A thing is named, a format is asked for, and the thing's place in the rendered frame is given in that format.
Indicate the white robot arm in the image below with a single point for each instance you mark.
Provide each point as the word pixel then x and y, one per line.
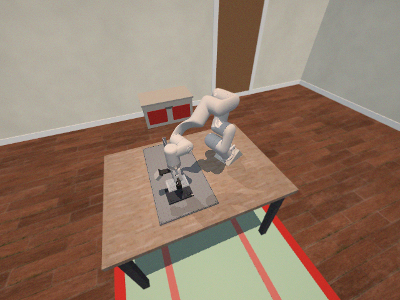
pixel 219 104

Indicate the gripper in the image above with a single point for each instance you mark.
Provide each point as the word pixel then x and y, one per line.
pixel 177 176

